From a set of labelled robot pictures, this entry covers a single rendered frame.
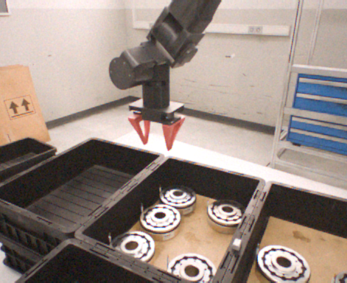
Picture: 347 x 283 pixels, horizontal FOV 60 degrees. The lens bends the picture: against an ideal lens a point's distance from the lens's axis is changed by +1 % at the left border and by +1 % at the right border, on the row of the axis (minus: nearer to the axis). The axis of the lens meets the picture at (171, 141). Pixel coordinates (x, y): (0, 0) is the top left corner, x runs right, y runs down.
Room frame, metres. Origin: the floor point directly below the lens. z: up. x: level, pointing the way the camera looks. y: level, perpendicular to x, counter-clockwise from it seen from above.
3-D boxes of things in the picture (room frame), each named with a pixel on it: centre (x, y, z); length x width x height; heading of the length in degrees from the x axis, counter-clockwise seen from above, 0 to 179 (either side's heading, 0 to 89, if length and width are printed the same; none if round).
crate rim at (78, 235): (0.56, -0.03, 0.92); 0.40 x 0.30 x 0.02; 152
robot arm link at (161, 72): (0.59, 0.03, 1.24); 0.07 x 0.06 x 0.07; 144
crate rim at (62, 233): (0.71, 0.24, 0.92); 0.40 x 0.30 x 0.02; 152
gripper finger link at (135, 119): (0.61, 0.05, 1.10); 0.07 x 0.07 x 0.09; 60
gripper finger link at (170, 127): (0.59, 0.02, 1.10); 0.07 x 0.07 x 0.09; 60
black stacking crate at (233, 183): (0.56, -0.03, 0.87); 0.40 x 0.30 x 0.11; 152
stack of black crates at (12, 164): (1.49, 0.90, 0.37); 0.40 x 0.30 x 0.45; 144
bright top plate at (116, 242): (0.50, 0.09, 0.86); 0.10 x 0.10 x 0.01
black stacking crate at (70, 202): (0.71, 0.24, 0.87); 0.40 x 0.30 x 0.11; 152
